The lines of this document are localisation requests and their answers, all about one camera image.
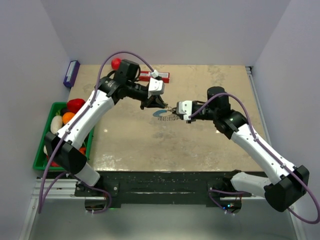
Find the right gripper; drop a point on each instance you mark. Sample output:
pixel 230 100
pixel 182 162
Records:
pixel 180 115

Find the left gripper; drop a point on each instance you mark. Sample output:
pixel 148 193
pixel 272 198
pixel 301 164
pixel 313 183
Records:
pixel 154 101

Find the blue grey keyring with rings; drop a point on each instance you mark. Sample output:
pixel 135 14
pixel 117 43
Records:
pixel 163 115

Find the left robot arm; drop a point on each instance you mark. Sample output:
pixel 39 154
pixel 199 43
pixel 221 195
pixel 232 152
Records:
pixel 64 146

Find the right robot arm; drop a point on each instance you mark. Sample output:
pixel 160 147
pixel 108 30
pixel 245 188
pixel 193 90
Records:
pixel 284 183

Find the red rectangular box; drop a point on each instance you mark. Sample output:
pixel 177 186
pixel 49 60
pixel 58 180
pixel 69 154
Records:
pixel 146 75

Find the red tomato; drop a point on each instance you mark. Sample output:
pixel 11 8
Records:
pixel 115 63

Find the red bell pepper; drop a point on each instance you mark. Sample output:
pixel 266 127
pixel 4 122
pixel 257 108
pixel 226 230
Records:
pixel 74 105

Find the orange pumpkin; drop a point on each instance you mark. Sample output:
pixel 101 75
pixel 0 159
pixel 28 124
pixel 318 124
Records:
pixel 82 150

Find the purple box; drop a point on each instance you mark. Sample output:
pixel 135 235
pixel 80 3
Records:
pixel 71 74

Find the orange fruit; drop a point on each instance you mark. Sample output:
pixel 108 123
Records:
pixel 67 117

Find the white radish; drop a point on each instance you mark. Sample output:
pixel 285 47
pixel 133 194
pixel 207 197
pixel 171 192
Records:
pixel 56 124

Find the green plastic bin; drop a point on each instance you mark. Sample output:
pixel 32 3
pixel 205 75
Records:
pixel 40 161

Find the red chili pepper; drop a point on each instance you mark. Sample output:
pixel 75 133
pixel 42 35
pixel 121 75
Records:
pixel 53 163

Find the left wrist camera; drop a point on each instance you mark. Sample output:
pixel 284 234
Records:
pixel 156 87

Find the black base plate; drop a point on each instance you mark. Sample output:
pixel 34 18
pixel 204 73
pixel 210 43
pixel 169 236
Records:
pixel 159 188

